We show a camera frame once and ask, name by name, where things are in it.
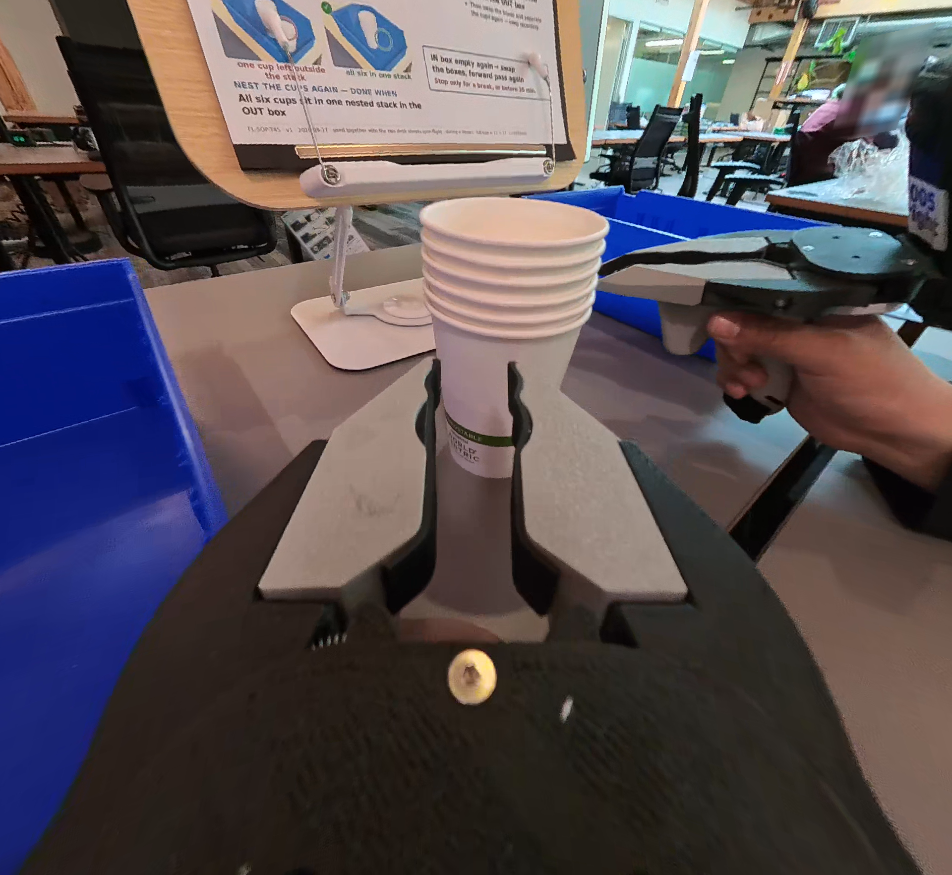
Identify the background office desk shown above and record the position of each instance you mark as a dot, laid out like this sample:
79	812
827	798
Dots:
669	138

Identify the stack of white paper cups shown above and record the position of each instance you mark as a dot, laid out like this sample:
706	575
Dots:
513	339

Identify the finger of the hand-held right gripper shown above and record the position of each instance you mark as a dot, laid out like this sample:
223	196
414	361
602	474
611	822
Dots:
669	286
706	250

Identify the black office chair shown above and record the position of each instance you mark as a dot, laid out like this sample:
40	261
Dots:
736	168
643	153
171	183

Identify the black table leg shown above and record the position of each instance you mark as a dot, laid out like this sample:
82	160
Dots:
781	495

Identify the clear plastic bag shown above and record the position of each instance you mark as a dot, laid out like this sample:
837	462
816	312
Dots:
870	168

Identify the printed paper sheet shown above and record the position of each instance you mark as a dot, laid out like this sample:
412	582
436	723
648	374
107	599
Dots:
323	235

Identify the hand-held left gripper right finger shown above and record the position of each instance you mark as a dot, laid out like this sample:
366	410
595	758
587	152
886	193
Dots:
595	518

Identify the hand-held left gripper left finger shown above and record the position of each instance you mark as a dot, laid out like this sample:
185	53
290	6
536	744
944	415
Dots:
335	510

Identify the person's right hand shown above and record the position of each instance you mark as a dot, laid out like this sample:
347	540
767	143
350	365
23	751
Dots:
840	384

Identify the wooden desk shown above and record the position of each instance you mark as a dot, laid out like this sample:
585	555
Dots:
833	205

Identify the printed instruction sheet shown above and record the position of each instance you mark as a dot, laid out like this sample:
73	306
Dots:
372	34

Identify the blue plastic bin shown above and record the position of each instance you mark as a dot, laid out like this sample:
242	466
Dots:
654	220
89	481

